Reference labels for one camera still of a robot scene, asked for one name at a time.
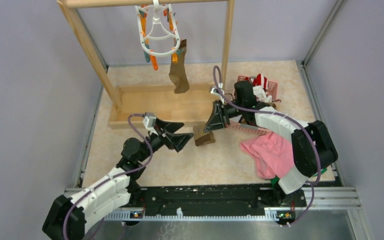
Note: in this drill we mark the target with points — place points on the white round clip hanger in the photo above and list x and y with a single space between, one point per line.
158 32

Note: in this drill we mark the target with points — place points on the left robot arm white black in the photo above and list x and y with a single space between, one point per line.
71 217

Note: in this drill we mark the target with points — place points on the green cloth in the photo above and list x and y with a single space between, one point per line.
274 181

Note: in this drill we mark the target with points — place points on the wooden clothes rack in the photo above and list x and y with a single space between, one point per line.
191 107

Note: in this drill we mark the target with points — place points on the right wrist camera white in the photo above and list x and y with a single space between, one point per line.
217 90

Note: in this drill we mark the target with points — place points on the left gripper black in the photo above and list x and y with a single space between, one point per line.
178 140

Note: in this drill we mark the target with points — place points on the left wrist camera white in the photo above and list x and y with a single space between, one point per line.
149 121

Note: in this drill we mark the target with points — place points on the pink cloth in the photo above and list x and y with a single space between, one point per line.
271 153

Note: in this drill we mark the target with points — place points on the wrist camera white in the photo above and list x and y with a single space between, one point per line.
217 90
149 121

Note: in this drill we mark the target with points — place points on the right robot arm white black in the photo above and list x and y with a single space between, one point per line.
313 147

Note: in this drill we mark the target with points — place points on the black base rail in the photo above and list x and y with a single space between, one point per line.
232 202

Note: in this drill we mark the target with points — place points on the brown sock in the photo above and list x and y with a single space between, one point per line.
202 138
177 72

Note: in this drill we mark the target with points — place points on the pink plastic basket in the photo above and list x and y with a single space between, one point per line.
240 124

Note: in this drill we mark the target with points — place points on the red white striped sock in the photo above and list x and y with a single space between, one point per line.
260 80

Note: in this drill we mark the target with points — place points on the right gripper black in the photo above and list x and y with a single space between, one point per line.
217 120

